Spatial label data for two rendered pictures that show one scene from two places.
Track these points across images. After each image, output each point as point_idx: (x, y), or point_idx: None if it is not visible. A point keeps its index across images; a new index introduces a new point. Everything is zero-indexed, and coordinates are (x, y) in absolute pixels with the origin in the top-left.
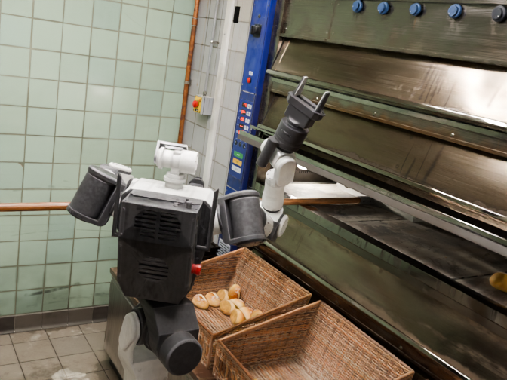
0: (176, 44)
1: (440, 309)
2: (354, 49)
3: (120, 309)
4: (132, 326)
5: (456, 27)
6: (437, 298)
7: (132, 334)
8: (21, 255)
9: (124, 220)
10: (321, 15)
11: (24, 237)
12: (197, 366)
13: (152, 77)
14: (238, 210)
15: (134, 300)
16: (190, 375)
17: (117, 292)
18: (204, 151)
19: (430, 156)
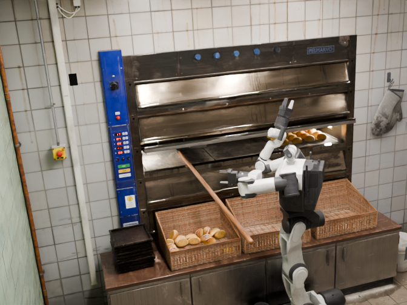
0: (6, 119)
1: None
2: (198, 78)
3: (135, 301)
4: (304, 225)
5: (258, 57)
6: None
7: (305, 228)
8: None
9: (322, 178)
10: (168, 65)
11: None
12: (238, 258)
13: (11, 153)
14: (303, 158)
15: (158, 278)
16: (241, 262)
17: (125, 295)
18: (67, 184)
19: (261, 110)
